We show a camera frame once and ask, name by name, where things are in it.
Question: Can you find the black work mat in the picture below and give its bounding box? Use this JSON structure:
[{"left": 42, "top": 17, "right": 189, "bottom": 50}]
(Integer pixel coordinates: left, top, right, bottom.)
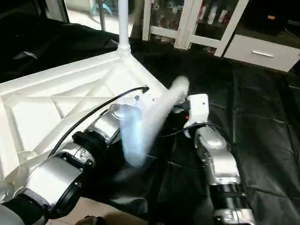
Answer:
[{"left": 0, "top": 14, "right": 300, "bottom": 225}]

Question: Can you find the white glass-door cabinet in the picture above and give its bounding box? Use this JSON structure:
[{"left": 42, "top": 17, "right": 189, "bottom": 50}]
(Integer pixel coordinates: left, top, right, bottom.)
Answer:
[{"left": 141, "top": 0, "right": 249, "bottom": 58}]

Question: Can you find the white drawer unit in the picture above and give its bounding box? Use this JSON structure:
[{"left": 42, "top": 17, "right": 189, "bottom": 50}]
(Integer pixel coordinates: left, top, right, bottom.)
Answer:
[{"left": 224, "top": 34, "right": 300, "bottom": 73}]

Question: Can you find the white plastic table top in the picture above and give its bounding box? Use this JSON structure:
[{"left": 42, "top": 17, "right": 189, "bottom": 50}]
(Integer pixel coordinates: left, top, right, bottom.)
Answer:
[{"left": 0, "top": 51, "right": 170, "bottom": 190}]

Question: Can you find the teal storage box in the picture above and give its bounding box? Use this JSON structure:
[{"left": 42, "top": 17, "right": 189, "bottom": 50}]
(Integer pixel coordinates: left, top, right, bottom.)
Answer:
[{"left": 90, "top": 0, "right": 118, "bottom": 17}]

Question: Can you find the black box yellow label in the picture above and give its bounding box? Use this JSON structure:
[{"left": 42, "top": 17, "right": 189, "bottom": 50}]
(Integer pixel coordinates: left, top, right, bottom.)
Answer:
[{"left": 244, "top": 0, "right": 293, "bottom": 35}]

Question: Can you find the dark grey robot foot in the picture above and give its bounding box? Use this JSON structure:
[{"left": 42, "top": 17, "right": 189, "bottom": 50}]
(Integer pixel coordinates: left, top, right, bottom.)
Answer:
[{"left": 74, "top": 215, "right": 106, "bottom": 225}]

